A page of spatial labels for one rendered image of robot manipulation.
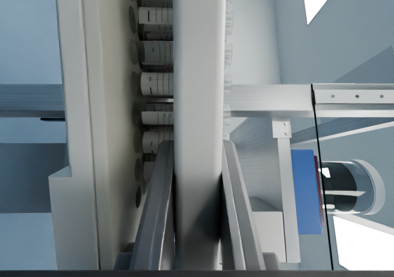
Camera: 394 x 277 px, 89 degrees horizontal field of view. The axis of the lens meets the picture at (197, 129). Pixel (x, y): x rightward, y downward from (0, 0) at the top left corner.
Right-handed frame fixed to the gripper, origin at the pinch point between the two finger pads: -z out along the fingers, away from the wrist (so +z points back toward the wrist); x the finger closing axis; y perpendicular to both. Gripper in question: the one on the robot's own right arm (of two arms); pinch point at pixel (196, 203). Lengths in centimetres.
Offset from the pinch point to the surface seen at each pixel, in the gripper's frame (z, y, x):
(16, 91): -33, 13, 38
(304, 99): -32.6, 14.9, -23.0
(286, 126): -32.4, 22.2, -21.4
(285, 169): -24.9, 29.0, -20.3
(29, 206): -25, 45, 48
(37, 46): -132, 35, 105
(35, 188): -29, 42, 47
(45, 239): -53, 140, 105
